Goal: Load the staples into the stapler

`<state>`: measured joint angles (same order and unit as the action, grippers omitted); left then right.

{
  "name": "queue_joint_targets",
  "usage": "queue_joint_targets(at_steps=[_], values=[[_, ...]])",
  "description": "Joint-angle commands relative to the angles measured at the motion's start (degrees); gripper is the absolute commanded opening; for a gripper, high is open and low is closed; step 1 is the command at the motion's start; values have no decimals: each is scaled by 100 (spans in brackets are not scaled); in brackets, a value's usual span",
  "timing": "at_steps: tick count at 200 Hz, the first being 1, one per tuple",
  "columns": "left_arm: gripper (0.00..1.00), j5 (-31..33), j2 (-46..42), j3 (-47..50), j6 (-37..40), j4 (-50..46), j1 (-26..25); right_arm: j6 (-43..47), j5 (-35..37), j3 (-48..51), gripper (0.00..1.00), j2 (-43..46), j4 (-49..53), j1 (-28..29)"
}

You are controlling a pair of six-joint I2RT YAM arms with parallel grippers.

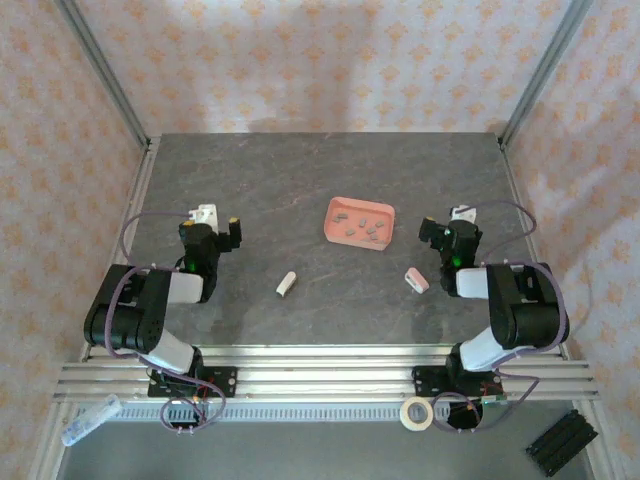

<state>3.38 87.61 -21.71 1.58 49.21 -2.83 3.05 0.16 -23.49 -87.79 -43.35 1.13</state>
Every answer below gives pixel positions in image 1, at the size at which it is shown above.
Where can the pink mini stapler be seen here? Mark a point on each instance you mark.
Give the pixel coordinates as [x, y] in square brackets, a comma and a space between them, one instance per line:
[416, 280]

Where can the pink plastic tray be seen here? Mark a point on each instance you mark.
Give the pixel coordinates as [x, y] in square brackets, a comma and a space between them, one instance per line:
[332, 226]

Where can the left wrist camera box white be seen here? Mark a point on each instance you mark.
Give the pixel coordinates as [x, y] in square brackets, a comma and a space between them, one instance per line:
[206, 214]

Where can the clear plastic bottle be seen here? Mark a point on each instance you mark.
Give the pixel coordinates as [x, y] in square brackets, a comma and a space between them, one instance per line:
[90, 420]

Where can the black aluminium extrusion piece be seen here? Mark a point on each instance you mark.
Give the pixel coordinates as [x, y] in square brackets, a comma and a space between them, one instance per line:
[562, 442]

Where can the aluminium frame post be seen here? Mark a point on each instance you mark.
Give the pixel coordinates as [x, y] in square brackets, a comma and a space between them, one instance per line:
[545, 65]
[100, 65]

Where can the aluminium mounting rails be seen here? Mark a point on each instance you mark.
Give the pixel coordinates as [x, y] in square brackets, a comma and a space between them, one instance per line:
[320, 375]

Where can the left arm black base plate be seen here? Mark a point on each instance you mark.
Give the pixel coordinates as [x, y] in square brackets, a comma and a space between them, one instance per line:
[227, 380]

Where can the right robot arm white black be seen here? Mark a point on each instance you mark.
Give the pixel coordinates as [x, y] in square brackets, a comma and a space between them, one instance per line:
[525, 310]

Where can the beige cylinder piece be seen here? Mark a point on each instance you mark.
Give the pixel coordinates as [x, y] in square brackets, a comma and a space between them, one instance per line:
[286, 283]

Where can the green circuit board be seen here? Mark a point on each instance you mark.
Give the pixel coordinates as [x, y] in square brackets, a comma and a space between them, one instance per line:
[495, 401]

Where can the aluminium side rail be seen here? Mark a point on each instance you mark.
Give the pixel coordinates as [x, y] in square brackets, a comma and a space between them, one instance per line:
[520, 200]
[135, 210]

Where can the white tape roll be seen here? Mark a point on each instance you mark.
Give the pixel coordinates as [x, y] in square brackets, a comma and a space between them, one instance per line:
[406, 414]

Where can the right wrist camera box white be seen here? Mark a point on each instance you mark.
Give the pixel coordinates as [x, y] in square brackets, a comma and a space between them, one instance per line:
[465, 214]

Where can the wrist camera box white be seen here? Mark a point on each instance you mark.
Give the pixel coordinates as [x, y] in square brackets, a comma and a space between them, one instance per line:
[206, 214]
[465, 214]

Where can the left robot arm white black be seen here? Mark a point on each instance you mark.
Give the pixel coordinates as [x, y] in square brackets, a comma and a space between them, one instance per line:
[125, 320]

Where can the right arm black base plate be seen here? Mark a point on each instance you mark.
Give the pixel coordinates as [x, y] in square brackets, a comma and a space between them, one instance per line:
[425, 380]

